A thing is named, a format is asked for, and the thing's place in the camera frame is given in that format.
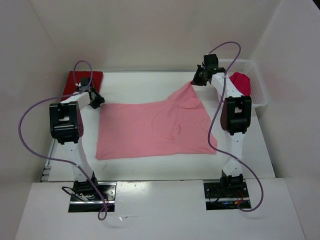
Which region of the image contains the dark red t shirt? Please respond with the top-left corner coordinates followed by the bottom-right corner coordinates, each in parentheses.
top-left (63, 71), bottom-right (103, 95)

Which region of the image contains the pink t shirt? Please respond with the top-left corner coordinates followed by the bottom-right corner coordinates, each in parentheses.
top-left (95, 82), bottom-right (218, 160)

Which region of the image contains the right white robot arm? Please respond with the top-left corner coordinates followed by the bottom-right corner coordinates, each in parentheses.
top-left (191, 65), bottom-right (252, 197)

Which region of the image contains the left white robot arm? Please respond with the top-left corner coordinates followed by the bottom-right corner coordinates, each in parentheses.
top-left (49, 85), bottom-right (105, 200)

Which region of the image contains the crimson t shirt in basket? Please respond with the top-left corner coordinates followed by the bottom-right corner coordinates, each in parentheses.
top-left (229, 72), bottom-right (251, 96)

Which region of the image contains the white plastic basket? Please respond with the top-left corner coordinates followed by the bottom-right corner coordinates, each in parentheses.
top-left (211, 59), bottom-right (268, 109)

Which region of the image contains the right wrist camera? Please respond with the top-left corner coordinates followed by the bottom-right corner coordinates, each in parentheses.
top-left (202, 53), bottom-right (219, 70)

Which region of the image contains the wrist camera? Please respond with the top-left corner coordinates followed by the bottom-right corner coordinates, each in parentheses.
top-left (202, 53), bottom-right (219, 70)
top-left (79, 77), bottom-right (93, 88)

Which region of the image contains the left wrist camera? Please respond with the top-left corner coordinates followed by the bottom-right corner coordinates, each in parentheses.
top-left (79, 77), bottom-right (93, 88)

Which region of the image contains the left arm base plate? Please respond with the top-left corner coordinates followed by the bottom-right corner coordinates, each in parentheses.
top-left (61, 182), bottom-right (117, 213)

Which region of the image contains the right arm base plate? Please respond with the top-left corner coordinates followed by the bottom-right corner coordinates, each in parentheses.
top-left (203, 181), bottom-right (252, 211)

